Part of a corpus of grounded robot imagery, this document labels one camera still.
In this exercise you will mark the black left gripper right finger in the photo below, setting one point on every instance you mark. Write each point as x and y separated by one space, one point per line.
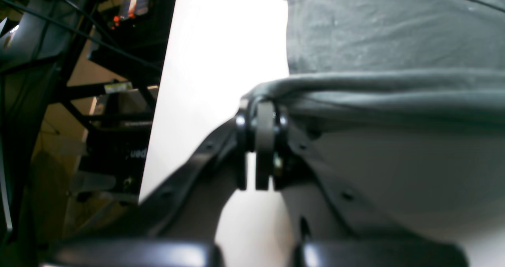
334 224

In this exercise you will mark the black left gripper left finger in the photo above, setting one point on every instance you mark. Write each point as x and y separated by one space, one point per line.
176 225

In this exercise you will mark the grey t-shirt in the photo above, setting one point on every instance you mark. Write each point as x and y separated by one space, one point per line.
432 66

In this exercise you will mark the black metal frame shelf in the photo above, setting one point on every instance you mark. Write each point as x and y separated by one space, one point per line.
79 84

